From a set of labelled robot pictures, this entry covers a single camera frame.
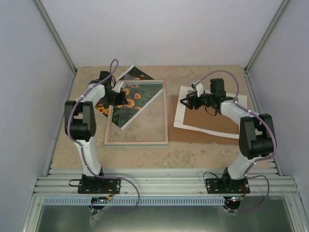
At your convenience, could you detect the teal wooden picture frame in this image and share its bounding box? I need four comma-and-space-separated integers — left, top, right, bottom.
103, 79, 169, 146

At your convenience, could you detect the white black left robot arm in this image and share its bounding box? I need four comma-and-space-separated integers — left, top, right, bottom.
64, 71, 128, 195

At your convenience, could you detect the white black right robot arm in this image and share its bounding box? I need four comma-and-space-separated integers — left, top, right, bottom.
180, 78, 277, 194

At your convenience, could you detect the sunflower photo print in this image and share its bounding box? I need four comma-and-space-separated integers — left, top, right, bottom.
94, 64, 164, 131

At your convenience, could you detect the white mat board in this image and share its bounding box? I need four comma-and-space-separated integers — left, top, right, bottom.
171, 86, 239, 139

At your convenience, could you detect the brown cardboard backing board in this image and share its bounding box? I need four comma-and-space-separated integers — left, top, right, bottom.
170, 94, 242, 145

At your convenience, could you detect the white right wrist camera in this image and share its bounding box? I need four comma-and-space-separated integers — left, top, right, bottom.
191, 80, 205, 97

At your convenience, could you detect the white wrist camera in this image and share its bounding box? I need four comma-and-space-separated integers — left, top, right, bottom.
112, 82, 124, 93
191, 80, 205, 97

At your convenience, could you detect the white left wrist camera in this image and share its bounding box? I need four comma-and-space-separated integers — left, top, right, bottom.
112, 82, 124, 93

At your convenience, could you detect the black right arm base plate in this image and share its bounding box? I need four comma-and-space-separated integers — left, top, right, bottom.
204, 178, 251, 194

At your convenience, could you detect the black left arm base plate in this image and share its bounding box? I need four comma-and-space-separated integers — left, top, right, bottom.
77, 178, 121, 195

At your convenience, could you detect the aluminium mounting rail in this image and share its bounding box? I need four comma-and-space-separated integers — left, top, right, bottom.
33, 168, 299, 196

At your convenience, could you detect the left aluminium corner post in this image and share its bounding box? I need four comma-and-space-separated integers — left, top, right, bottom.
33, 0, 77, 75

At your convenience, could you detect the aluminium corner post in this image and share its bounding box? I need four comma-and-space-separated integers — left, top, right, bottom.
244, 0, 291, 74
33, 0, 77, 75

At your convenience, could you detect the right aluminium corner post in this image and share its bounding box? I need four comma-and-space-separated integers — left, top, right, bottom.
244, 0, 291, 74

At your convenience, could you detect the light blue slotted cable duct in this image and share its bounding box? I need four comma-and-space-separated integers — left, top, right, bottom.
43, 196, 225, 206

